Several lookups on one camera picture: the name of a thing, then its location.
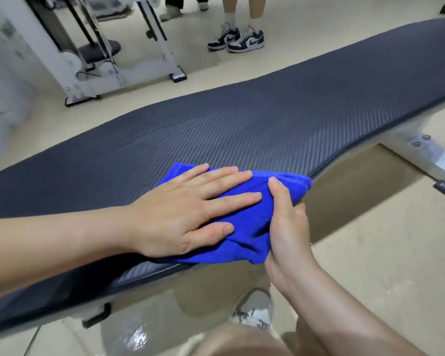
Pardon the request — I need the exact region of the blue microfibre cloth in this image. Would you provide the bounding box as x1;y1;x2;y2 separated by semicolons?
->
155;162;313;265

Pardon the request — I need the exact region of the person's grey white shoe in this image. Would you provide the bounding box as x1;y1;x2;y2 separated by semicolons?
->
231;289;274;333

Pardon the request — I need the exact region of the person's left forearm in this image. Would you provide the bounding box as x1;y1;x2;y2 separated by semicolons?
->
0;205;135;305

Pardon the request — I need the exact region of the person's right hand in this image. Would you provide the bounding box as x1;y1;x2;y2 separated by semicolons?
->
264;177;319;294

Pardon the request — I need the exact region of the person's leg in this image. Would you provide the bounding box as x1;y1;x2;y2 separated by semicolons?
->
191;322;299;356

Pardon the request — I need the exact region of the white gym machine frame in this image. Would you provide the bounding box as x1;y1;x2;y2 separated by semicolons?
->
0;0;188;108

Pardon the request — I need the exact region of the black round machine pad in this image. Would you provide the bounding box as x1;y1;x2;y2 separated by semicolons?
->
78;39;122;64

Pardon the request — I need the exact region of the black bench adjustment lever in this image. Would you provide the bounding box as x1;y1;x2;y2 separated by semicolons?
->
82;303;112;329

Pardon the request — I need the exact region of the dark grey bench pad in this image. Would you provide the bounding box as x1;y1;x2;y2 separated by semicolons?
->
0;17;445;332

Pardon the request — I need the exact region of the person's left hand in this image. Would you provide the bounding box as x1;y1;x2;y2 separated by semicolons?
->
127;163;263;259

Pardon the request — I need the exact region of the person's right forearm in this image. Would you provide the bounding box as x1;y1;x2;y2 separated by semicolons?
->
277;252;429;356

